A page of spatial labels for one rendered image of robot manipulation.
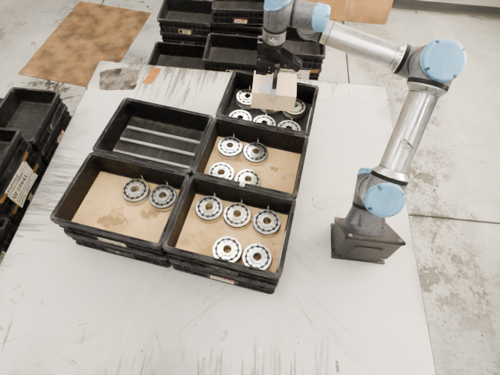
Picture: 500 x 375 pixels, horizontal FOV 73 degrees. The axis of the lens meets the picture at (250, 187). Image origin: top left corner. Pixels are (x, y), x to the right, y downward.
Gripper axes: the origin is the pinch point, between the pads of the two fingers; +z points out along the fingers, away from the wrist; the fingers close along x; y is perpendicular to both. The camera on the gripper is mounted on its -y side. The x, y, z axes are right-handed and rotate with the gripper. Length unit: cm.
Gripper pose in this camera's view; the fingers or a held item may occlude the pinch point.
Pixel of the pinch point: (274, 88)
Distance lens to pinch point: 132.3
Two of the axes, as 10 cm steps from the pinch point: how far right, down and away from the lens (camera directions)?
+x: -0.9, 8.5, -5.2
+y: -10.0, -0.9, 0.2
